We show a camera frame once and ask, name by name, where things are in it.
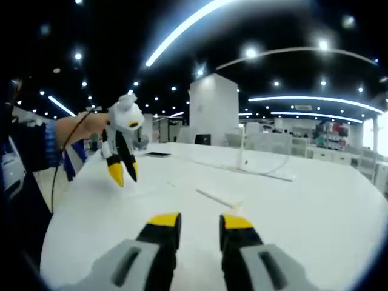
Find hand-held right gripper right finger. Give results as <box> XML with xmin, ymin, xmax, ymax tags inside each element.
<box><xmin>219</xmin><ymin>213</ymin><xmax>321</xmax><ymax>291</ymax></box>

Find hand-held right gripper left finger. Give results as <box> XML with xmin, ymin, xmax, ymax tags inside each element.
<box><xmin>56</xmin><ymin>212</ymin><xmax>182</xmax><ymax>291</ymax></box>

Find white chest-worn device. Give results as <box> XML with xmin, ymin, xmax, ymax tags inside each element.
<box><xmin>0</xmin><ymin>142</ymin><xmax>27</xmax><ymax>199</ymax></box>

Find person's dark clothing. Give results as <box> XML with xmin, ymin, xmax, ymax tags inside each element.
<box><xmin>0</xmin><ymin>119</ymin><xmax>59</xmax><ymax>283</ymax></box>

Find shelf with red items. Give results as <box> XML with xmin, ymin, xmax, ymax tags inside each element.
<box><xmin>315</xmin><ymin>121</ymin><xmax>352</xmax><ymax>147</ymax></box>

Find blue white striped strap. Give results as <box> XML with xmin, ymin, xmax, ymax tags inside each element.
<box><xmin>61</xmin><ymin>141</ymin><xmax>89</xmax><ymax>183</ymax></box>

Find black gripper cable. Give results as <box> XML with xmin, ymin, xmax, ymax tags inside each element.
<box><xmin>50</xmin><ymin>105</ymin><xmax>104</xmax><ymax>215</ymax></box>

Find white charging cable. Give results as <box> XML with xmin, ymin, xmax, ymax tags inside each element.
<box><xmin>193</xmin><ymin>150</ymin><xmax>295</xmax><ymax>183</ymax></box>

